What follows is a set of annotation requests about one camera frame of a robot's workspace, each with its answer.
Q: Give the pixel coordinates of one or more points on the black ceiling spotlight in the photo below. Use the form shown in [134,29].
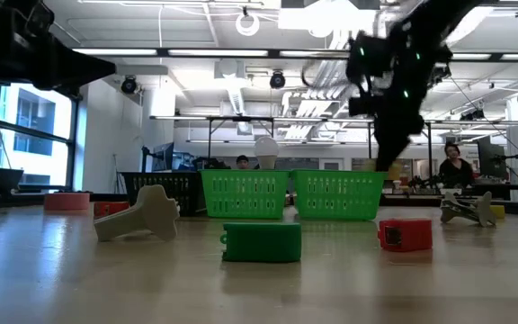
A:
[277,80]
[128,84]
[472,115]

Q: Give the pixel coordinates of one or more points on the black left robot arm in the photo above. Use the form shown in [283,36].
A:
[25,54]

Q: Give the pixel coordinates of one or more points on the yellow mini stapler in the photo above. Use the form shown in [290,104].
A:
[499,212]

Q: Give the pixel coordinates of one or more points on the black tub-shaped object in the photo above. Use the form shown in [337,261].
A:
[2,179]

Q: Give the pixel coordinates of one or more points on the red mini stapler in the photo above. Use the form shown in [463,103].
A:
[108,208]
[409,234]

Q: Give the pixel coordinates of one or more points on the green mini stapler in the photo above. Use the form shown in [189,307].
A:
[263,243]

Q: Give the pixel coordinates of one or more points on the ceiling light strip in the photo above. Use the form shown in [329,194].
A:
[218,52]

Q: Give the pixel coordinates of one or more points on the silver ventilation duct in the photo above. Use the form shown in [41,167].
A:
[470,22]

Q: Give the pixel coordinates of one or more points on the black plastic basket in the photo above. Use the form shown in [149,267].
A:
[191,189]

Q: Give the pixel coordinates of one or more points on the white light bulb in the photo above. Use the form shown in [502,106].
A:
[266,150]

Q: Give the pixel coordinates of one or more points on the pink tape roll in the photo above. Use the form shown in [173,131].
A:
[66,201]

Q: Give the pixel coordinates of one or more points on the black workbench frame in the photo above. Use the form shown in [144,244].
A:
[241,119]

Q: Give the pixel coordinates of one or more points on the green plastic basket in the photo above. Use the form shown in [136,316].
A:
[337,194]
[244,193]

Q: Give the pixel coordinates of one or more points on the black computer monitor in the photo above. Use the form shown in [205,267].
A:
[163,157]
[490,157]

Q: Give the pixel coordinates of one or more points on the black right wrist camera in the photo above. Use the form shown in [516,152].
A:
[361,106]

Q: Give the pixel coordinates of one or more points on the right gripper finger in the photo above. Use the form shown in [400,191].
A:
[384,148]
[406,138]

